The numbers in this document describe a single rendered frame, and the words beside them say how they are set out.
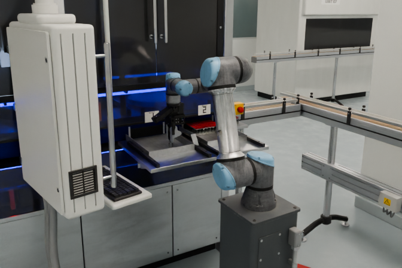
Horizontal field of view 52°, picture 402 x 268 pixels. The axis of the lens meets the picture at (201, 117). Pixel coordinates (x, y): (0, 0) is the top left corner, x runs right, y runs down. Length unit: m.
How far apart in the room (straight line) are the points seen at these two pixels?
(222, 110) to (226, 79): 0.13
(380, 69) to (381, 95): 0.20
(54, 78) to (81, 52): 0.14
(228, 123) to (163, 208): 1.05
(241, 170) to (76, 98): 0.69
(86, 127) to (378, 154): 2.47
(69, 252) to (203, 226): 0.85
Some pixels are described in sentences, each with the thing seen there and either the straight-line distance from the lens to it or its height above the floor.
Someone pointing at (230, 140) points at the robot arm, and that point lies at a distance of 1.65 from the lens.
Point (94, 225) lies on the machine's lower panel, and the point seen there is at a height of 0.44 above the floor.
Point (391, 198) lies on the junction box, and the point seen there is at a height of 0.54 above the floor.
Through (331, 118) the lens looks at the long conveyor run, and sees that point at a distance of 2.92.
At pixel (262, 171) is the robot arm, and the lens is 1.72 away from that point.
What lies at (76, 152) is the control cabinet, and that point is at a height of 1.07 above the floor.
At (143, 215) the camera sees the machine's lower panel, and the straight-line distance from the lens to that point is 2.52.
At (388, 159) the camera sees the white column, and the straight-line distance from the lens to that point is 3.47.
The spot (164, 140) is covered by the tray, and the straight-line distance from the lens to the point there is 2.35.
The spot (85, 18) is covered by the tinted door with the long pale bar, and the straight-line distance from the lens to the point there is 2.15.
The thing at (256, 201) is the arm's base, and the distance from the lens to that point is 1.78.
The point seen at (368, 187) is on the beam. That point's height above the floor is 0.51.
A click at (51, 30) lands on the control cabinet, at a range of 1.55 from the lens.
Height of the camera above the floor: 1.61
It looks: 15 degrees down
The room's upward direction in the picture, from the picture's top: straight up
